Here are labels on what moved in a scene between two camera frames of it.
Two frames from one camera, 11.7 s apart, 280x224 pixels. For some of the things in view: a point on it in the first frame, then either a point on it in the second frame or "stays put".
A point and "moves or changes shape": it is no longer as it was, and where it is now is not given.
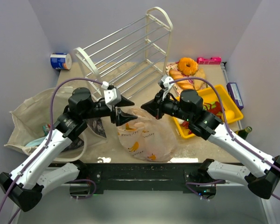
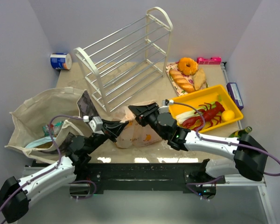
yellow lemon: [230, 114] stays put
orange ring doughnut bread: [186, 70] stays put
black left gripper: [115, 112] to [106, 130]
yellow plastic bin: [218, 93] stays put
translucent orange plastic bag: [147, 137] moves or changes shape
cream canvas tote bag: [29, 117] stays put
